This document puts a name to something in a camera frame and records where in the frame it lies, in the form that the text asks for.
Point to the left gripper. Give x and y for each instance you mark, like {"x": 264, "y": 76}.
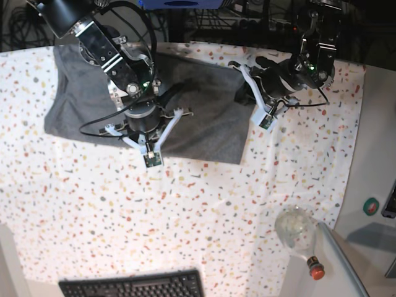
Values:
{"x": 274, "y": 80}

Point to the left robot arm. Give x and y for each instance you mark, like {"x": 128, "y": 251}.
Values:
{"x": 312, "y": 63}

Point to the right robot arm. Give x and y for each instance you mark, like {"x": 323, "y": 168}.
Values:
{"x": 133, "y": 74}

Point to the green and red tape roll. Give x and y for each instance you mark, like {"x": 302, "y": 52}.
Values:
{"x": 371, "y": 206}

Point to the grey t-shirt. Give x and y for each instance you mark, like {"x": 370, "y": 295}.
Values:
{"x": 216, "y": 131}

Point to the dark phone on table edge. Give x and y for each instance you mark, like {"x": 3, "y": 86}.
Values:
{"x": 389, "y": 209}

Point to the black power strip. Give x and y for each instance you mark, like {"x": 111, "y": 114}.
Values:
{"x": 272, "y": 25}

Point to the terrazzo patterned tablecloth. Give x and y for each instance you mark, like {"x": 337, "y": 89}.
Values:
{"x": 78, "y": 210}

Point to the blue box with oval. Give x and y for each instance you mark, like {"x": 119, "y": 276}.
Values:
{"x": 180, "y": 4}

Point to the clear glass bottle red cap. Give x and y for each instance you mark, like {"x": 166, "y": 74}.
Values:
{"x": 296, "y": 230}

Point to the black computer keyboard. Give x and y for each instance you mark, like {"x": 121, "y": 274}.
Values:
{"x": 182, "y": 283}

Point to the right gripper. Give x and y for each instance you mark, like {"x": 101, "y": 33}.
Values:
{"x": 145, "y": 117}

